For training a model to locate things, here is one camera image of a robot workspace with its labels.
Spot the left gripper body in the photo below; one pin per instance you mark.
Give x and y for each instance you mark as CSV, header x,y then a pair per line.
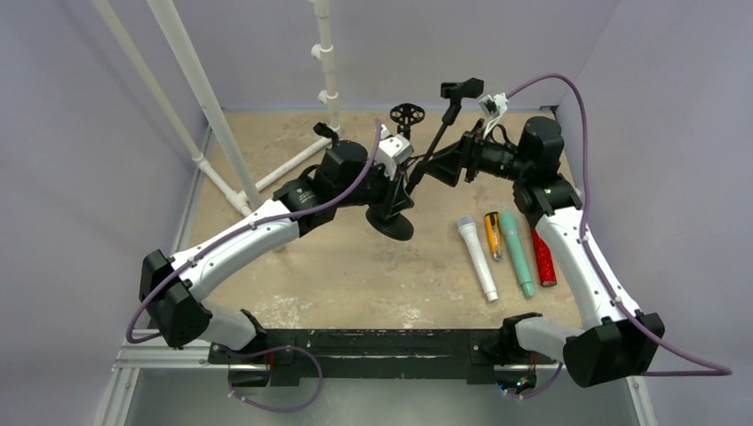
x,y
377,189

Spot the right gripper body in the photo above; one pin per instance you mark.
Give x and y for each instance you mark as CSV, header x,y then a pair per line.
x,y
468,156

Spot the black round-base mic stand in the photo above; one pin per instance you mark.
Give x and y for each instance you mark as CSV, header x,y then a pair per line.
x,y
423,159

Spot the white microphone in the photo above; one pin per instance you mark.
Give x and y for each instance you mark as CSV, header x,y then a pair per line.
x,y
469,232

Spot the black tripod stand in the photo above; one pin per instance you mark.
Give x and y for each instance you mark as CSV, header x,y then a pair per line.
x,y
324,131
405,115

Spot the yellow utility knife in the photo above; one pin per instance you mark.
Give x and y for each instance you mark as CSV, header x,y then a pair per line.
x,y
493,233

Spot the teal toy microphone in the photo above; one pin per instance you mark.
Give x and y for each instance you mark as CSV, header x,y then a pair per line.
x,y
510,232

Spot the red glitter microphone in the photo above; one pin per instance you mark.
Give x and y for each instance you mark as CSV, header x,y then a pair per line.
x,y
544,261

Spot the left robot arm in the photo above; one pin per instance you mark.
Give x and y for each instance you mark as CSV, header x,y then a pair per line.
x,y
173,289

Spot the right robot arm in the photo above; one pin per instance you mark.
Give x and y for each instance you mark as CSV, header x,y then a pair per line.
x,y
611,342

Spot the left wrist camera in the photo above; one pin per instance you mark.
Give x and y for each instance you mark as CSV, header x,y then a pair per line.
x,y
391,153

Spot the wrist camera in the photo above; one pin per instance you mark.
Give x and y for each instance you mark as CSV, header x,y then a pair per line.
x,y
493,107
391,153

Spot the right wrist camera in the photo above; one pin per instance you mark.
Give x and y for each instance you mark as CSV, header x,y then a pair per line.
x,y
493,107

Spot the white PVC pipe frame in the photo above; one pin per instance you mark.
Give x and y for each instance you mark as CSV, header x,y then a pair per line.
x,y
230,49

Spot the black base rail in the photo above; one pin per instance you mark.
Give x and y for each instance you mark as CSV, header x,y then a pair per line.
x,y
283,357

